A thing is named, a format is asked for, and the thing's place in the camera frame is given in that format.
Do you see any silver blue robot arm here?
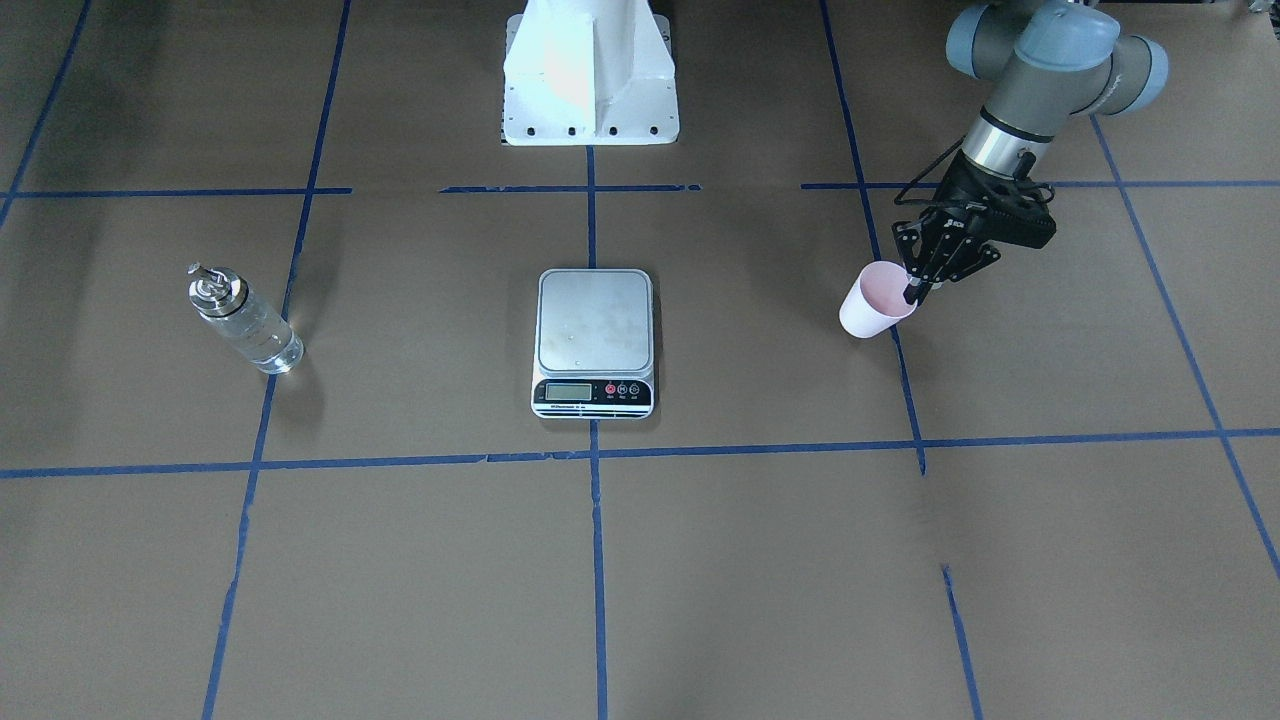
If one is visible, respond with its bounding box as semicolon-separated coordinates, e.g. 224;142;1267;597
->
893;1;1170;305

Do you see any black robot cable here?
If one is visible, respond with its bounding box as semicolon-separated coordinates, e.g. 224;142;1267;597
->
893;140;1056;211

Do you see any clear glass sauce bottle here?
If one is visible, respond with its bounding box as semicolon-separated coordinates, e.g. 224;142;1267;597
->
187;263;305;375

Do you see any white pedestal column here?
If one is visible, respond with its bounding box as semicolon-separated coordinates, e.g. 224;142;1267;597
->
500;1;681;147

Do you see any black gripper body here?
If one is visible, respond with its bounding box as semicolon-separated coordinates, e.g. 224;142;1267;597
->
925;152;1057;263

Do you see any pink paper cup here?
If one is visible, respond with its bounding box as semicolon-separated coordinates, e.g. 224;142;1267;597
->
838;261;916;340

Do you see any silver digital kitchen scale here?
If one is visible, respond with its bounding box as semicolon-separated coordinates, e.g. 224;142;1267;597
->
530;268;657;420

